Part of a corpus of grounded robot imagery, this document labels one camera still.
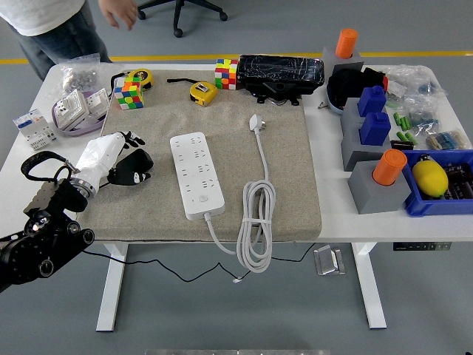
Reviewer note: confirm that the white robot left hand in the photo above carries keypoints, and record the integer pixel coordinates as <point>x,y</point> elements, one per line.
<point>96,159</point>

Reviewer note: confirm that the person's left hand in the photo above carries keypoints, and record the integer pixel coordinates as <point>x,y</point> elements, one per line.
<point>120,11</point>

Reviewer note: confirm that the black plug adapter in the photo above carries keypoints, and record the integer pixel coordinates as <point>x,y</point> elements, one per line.
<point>136,159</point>

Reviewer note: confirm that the white power strip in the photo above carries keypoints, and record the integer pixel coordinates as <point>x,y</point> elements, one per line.
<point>197,177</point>

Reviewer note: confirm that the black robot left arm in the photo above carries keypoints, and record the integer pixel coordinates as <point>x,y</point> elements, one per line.
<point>33,247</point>

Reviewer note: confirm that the purple basket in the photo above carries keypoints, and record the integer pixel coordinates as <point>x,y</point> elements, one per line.
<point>79,132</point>

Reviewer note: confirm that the black office chair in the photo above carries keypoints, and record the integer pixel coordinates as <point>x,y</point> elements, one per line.
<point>178,15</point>

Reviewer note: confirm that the white circuit breaker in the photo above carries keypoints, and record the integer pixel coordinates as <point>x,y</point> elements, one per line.
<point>33,129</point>

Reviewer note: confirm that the yellow black tape measure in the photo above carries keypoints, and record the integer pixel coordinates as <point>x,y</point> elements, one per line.
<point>146,75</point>

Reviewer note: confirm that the colourful puzzle cube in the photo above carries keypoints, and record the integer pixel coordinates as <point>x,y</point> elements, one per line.
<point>128,97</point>
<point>226,74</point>

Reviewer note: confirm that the person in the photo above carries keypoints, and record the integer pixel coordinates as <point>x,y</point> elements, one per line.
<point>48,22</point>

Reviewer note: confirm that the clear bag of screws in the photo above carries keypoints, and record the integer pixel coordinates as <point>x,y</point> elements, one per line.
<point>79,75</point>

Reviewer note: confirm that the white table leg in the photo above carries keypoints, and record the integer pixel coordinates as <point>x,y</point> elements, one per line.
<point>371,288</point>
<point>112,288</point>

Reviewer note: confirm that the black wrapped device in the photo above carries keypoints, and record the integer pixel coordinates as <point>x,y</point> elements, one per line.
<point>277,72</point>

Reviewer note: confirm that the grey-brown mat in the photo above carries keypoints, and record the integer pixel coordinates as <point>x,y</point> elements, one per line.
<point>281,166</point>

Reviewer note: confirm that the grey block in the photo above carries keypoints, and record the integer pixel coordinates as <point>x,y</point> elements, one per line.
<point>349,112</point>
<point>329,55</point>
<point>369,196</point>
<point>351,151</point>

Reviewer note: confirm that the small metal clip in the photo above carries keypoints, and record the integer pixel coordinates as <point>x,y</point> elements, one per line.
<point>322,105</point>

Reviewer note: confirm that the orange cylinder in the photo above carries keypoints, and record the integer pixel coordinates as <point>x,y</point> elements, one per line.
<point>346,42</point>
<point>388,168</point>

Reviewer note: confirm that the light blue bowl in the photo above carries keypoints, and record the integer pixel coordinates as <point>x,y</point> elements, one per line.
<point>334,107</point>

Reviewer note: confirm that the black cloth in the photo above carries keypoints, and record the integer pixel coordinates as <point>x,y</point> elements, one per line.
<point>343,83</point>

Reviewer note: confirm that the blue block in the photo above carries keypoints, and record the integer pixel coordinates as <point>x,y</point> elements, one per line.
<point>375,129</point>
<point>371,101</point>

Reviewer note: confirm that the small red object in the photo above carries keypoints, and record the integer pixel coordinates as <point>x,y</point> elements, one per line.
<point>385,83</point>

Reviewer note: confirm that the green battery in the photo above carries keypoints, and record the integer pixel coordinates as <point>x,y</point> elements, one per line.
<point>407,123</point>
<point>402,122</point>
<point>410,137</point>
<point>397,118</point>
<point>401,135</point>

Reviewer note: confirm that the clear bag of connectors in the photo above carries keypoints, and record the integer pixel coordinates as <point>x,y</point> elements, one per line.
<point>414,79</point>

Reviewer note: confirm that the black electronic module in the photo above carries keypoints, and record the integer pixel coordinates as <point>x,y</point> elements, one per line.
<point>401,144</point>

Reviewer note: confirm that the clear bag blue components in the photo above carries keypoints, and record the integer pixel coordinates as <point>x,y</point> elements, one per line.
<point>423,114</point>

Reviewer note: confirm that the small penguin toy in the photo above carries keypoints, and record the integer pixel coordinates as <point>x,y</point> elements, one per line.
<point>425,159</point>

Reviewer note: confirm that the blue plastic bin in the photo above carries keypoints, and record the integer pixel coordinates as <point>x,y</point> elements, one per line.
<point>425,207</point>

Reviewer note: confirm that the yellow lemon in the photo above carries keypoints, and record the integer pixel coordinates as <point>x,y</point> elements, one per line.
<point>430,179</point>

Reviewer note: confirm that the table control panel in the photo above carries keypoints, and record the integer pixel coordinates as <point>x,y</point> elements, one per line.
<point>421,246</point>

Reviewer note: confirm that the clear bag of resistors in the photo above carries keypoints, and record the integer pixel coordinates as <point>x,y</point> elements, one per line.
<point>445,140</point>

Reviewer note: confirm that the dark capacitors heap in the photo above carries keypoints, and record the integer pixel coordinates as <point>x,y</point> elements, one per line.
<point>460,181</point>

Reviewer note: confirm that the white switch panel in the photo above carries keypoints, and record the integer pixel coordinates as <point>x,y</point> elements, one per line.
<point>98,101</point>

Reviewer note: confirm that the silver metal bracket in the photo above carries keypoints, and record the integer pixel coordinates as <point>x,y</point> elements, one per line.
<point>327,260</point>

